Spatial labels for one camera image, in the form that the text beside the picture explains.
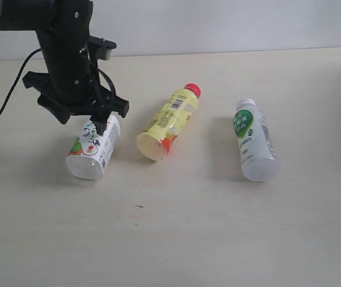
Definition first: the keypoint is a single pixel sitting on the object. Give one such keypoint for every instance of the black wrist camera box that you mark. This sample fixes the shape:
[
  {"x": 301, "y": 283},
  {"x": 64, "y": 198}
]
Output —
[{"x": 100, "y": 48}]

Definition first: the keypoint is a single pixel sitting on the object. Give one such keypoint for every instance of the clear bottle with green label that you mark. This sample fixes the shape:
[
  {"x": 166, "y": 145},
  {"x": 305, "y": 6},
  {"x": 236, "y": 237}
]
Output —
[{"x": 258, "y": 160}]

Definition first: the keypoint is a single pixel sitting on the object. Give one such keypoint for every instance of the yellow juice bottle red cap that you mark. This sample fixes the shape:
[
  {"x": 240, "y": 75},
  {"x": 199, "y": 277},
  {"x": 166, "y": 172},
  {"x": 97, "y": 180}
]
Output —
[{"x": 155, "y": 142}]

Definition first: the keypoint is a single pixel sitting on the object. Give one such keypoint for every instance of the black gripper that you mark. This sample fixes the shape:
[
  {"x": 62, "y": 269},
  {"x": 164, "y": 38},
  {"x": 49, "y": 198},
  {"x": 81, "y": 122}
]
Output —
[{"x": 72, "y": 84}]

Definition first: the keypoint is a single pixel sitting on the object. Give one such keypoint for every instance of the clear bottle with floral label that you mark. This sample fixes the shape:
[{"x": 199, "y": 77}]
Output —
[{"x": 91, "y": 152}]

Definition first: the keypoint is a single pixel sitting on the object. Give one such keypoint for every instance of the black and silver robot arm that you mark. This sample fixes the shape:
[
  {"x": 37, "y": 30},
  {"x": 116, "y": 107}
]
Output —
[{"x": 58, "y": 16}]

